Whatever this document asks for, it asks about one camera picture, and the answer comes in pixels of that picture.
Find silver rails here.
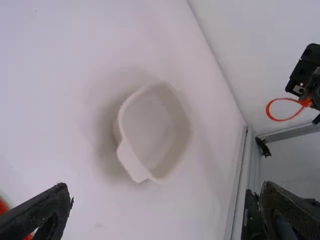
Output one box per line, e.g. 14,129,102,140
231,121,320,240

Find white dish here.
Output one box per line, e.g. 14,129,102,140
112,81,195,186

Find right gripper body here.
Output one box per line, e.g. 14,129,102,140
285,43,320,97

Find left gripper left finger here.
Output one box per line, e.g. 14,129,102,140
0,182,75,240

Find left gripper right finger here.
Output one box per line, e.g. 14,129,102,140
259,180,320,240

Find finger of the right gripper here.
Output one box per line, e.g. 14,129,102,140
303,66,320,111

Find orange cable tie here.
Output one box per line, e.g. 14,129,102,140
265,97,314,130

